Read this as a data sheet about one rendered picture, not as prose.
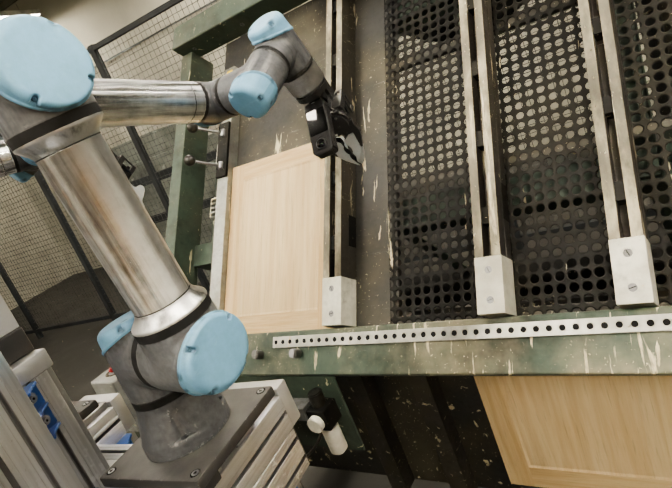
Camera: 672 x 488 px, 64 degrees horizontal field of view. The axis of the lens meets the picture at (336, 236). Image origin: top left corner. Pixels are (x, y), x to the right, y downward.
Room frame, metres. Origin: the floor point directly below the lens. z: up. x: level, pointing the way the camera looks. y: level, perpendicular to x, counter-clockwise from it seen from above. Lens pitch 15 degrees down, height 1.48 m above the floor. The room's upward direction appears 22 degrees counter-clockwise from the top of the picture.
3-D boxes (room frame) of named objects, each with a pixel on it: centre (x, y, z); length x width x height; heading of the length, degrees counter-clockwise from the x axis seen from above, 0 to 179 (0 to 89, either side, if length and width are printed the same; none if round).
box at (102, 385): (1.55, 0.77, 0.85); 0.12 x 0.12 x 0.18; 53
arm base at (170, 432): (0.83, 0.36, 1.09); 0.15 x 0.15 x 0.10
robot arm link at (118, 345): (0.83, 0.35, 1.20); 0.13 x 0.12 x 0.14; 47
